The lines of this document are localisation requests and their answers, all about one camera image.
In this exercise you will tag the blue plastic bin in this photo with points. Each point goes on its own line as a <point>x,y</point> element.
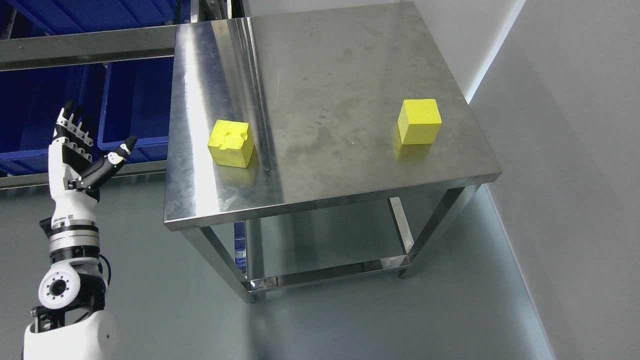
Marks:
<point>65,17</point>
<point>30,102</point>
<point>136,102</point>

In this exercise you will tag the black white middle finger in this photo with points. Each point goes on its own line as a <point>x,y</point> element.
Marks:
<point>78,139</point>

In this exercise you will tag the dented yellow foam block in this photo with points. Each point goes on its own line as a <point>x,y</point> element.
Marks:
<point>231,143</point>

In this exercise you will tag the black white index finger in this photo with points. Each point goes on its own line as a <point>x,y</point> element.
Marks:
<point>87,145</point>

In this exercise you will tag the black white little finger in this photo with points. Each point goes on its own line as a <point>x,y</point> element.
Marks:
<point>64,128</point>

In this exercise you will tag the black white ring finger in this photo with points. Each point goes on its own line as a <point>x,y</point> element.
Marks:
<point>73,138</point>

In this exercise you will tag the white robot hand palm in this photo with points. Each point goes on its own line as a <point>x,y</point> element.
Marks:
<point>72,206</point>

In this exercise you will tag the metal shelf rack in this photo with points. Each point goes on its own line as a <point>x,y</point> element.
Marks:
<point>106,47</point>

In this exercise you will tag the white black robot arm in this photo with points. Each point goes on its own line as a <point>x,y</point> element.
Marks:
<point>71,321</point>

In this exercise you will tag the stainless steel table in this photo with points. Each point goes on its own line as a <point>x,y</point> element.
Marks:
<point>322,91</point>

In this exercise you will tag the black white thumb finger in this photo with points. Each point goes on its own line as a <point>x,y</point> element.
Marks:
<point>100,171</point>

